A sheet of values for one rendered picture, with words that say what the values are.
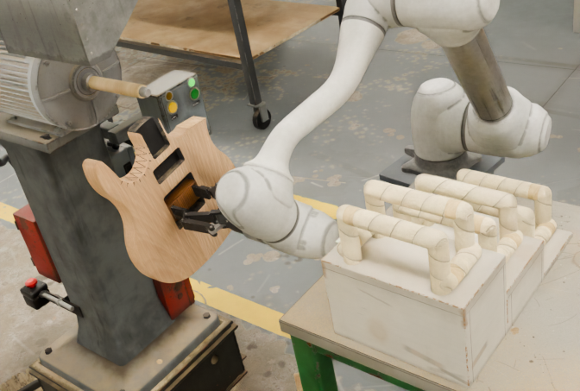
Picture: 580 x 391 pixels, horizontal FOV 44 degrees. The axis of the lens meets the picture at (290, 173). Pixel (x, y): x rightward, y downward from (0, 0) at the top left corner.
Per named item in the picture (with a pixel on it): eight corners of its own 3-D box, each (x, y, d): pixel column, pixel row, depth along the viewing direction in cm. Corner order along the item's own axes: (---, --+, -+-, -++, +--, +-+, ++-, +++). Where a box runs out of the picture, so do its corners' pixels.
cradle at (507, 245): (482, 273, 125) (481, 258, 123) (508, 236, 132) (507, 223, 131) (500, 278, 123) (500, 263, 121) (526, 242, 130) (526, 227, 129)
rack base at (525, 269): (375, 287, 141) (370, 250, 136) (416, 242, 151) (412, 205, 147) (509, 333, 125) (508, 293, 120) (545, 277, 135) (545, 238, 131)
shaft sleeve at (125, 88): (87, 88, 174) (89, 75, 173) (98, 89, 176) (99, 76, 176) (136, 97, 163) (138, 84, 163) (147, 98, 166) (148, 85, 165)
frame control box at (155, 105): (114, 170, 218) (88, 93, 205) (164, 137, 232) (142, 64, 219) (169, 186, 204) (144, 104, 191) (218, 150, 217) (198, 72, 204)
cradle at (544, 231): (520, 257, 139) (520, 244, 137) (542, 225, 146) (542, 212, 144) (537, 261, 137) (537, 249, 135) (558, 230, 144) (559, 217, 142)
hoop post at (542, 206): (532, 235, 145) (532, 196, 140) (538, 226, 147) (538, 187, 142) (547, 238, 143) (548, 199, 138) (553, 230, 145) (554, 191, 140)
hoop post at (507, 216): (496, 247, 131) (494, 204, 126) (503, 237, 133) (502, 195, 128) (513, 251, 129) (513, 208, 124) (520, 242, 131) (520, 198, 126)
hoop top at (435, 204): (360, 199, 123) (358, 184, 122) (370, 190, 125) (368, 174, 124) (468, 228, 111) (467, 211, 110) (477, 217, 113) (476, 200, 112)
